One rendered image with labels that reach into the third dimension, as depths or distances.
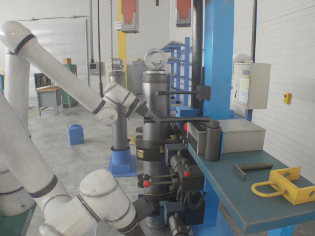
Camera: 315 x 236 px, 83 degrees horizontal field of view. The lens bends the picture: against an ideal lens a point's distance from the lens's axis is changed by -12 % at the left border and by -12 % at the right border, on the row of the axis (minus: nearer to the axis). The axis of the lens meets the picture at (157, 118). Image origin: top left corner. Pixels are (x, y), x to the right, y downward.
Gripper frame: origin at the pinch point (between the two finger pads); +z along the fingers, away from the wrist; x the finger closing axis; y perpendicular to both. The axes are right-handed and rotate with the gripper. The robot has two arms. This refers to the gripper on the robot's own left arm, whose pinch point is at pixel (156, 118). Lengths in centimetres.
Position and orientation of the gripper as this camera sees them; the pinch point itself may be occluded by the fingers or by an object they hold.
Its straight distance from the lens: 117.7
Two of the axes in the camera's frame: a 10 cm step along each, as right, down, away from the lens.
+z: 8.1, 5.5, 2.3
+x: -1.1, -2.4, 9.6
